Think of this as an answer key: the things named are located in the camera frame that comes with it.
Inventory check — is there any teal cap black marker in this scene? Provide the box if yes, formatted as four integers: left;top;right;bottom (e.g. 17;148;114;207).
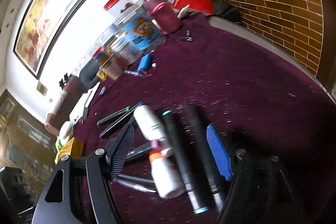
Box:
162;110;209;214

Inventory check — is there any pink cap black marker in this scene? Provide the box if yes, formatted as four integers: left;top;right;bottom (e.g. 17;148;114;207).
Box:
126;140;161;161

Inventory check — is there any orange cap white bottle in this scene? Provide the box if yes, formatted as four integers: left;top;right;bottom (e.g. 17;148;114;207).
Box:
149;152;186;199

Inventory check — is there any white tube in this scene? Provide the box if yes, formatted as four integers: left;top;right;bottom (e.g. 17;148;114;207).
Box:
134;105;166;141

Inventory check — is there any green cap black marker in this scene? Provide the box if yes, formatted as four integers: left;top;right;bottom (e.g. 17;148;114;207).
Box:
97;106;130;126

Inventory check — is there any blue cap black marker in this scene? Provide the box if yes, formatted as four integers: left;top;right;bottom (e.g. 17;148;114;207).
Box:
99;102;143;139

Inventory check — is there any yellow gift box tray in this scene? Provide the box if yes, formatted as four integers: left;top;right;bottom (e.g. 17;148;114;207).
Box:
55;137;84;164

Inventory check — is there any silver pen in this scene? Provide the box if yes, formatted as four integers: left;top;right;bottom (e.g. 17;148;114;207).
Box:
113;174;157;193

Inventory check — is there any burgundy table cloth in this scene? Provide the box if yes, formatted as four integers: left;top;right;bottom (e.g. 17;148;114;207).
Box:
75;14;335;223

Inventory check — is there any brown armchair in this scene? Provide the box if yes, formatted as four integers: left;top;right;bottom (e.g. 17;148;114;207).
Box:
45;76;83;136

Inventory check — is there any brown round tin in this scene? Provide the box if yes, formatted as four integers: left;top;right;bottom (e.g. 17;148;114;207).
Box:
97;52;128;81

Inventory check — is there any blue small box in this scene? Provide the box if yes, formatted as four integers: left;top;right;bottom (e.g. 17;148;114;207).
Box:
137;53;152;73

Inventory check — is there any nail clipper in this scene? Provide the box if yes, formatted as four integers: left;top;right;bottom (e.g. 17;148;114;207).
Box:
176;30;193;42

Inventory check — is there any brick pattern wooden cabinet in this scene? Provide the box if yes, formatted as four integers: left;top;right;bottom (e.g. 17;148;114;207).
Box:
213;0;335;91

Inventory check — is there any red lid clear jar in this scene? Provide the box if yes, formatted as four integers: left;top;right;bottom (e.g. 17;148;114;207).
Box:
104;0;134;25

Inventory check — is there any framed horse painting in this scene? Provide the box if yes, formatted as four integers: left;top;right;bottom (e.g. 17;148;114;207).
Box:
13;0;86;80

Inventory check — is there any pink water bottle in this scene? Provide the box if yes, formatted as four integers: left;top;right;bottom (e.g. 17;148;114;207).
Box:
142;0;182;35

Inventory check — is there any red plastic box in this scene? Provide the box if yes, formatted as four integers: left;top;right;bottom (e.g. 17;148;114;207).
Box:
172;0;215;14

